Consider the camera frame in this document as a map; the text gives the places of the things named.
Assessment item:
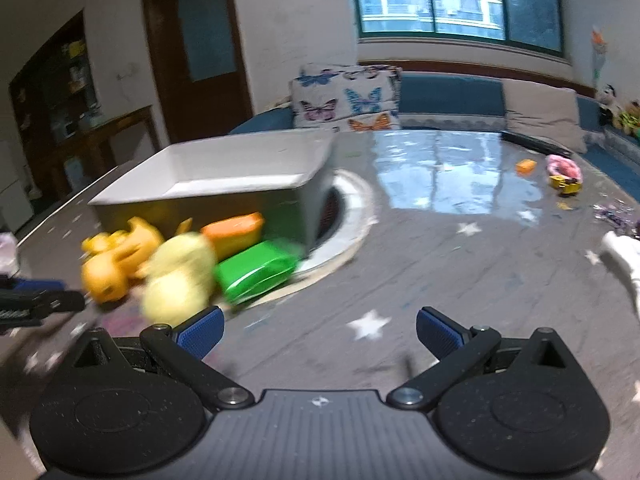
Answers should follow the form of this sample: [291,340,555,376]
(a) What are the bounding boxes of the green toy block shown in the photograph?
[215,241,303,306]

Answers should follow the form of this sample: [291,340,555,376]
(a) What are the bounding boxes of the pale yellow bird toy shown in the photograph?
[140,232,218,328]

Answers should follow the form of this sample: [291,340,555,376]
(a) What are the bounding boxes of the black remote control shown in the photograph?
[501,131,576,157]

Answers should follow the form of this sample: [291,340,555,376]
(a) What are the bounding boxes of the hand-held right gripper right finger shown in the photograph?
[387,307,571,410]

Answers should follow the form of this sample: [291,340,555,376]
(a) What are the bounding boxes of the purple scattered beads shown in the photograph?
[592,200,640,233]

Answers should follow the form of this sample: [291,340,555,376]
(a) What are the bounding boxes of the white cardboard box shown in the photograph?
[87,127,336,256]

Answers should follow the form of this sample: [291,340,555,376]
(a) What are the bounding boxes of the pale pink object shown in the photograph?
[0,232,21,276]

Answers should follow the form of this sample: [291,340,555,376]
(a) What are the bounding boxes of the dark wooden side desk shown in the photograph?
[47,105,161,201]

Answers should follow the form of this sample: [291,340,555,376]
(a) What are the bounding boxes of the orange dinosaur toy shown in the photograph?
[81,216,166,305]

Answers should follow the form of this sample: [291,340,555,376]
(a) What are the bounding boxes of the orange toy block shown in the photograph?
[201,212,265,261]

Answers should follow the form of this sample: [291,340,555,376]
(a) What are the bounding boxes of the dark wooden shelf cabinet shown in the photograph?
[9,10,101,161]

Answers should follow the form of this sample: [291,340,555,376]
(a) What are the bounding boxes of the white toy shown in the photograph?
[600,230,640,318]

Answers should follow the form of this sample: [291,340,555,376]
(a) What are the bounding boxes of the yellow toy car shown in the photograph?
[549,176,583,197]

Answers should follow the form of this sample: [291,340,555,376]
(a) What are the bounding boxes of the grey cushion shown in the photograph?
[502,78,588,155]

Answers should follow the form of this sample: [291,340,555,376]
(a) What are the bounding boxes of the green framed window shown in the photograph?
[350,0,566,57]

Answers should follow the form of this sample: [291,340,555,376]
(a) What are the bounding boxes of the green yellow plush toy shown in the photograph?
[615,101,640,137]

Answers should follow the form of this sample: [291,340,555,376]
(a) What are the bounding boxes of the colourful wall sticker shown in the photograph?
[590,24,608,91]

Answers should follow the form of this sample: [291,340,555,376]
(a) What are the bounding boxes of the butterfly print pillow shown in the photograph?
[290,64,403,133]

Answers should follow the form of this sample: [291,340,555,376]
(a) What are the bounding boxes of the dark haired plush doll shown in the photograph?
[597,84,626,128]

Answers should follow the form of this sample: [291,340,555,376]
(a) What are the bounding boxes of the blue sofa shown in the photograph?
[227,72,640,196]

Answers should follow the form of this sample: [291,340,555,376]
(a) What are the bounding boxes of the dark wooden door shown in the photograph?
[140,0,253,145]

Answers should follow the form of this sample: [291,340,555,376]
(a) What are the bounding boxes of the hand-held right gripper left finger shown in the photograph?
[74,306,256,411]

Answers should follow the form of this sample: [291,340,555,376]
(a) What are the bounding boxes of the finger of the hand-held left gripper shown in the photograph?
[0,280,86,333]

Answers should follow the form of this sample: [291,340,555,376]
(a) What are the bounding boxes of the pink toy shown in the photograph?
[545,154,583,181]

